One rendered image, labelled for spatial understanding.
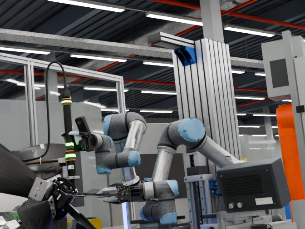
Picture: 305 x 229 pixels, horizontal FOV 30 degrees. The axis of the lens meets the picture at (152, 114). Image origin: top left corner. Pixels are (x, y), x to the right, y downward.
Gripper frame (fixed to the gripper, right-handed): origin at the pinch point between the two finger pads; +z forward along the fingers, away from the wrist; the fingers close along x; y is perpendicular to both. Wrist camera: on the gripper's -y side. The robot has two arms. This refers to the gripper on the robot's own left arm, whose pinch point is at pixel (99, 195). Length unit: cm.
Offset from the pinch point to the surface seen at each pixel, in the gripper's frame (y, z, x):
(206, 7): -698, -150, -241
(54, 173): 2.5, 19.1, -12.2
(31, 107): -77, 42, -49
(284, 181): 23, -78, 1
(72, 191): 12.6, 10.2, -4.0
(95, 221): -36.7, 6.6, 15.7
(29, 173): 16.8, 27.2, -13.6
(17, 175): 19.6, 31.6, -13.6
